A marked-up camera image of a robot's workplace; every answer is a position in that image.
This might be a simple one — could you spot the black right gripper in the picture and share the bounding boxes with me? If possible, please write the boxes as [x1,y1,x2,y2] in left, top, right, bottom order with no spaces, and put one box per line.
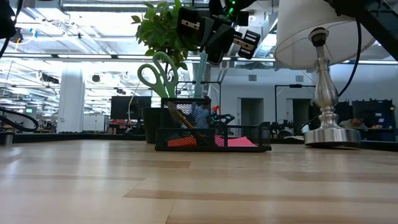
[177,0,262,65]

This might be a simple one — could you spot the teal pen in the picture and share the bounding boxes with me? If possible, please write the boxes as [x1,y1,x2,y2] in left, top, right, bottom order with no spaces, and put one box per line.
[193,49,208,100]

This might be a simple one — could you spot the green handled scissors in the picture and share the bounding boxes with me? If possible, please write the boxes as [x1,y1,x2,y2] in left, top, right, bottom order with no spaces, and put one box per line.
[137,51,180,100]

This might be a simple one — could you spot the pink sticky notes pad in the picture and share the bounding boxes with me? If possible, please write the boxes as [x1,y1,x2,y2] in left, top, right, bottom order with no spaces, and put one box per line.
[214,136,258,148]

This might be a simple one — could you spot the black mesh desk organizer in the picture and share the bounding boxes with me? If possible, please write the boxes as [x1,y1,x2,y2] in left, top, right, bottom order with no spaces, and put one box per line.
[154,98,272,152]

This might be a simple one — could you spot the green potted plant black pot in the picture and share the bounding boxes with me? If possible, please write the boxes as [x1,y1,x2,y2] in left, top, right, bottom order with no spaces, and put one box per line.
[130,0,200,144]

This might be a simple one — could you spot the red sticky notes pad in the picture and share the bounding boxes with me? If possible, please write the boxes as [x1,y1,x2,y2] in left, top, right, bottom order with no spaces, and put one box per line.
[167,136,198,147]

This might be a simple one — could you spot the black background equipment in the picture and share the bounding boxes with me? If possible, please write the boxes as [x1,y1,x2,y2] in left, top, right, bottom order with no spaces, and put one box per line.
[270,119,295,139]

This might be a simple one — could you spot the black monitor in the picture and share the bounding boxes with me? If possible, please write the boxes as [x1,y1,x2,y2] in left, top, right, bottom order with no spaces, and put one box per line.
[110,95,152,121]

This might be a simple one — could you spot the silver table lamp white shade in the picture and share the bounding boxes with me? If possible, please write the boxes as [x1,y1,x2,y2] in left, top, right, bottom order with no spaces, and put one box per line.
[274,0,377,149]

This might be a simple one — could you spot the white round column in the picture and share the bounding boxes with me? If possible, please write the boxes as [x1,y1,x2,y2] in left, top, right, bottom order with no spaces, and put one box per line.
[57,70,86,134]

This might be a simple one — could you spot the person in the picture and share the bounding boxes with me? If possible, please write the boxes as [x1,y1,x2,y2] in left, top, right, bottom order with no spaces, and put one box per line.
[339,117,368,130]

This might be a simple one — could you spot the dark blue storage cabinet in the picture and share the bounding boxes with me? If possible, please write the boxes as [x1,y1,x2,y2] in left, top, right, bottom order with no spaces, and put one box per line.
[351,98,396,142]

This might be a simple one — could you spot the black ceiling device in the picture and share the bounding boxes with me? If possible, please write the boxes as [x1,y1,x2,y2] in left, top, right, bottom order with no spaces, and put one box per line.
[11,27,24,44]

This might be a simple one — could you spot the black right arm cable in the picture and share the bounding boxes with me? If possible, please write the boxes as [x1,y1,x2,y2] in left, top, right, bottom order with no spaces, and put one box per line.
[294,20,362,136]

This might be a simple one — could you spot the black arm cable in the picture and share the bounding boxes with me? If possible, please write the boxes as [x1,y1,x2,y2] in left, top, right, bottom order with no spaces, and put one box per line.
[294,20,362,136]
[0,0,24,60]

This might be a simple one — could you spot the black table frame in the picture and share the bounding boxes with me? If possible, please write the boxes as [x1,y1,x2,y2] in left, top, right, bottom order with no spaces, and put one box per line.
[0,132,398,152]

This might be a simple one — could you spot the black looped hose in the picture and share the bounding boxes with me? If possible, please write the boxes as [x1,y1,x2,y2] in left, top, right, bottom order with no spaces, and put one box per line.
[0,107,40,133]

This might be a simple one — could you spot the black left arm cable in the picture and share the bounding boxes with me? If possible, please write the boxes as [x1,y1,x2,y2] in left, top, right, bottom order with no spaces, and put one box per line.
[0,0,24,60]

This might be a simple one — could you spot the grey metal post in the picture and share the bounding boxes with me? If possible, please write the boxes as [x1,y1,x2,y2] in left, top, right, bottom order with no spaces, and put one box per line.
[0,132,15,146]

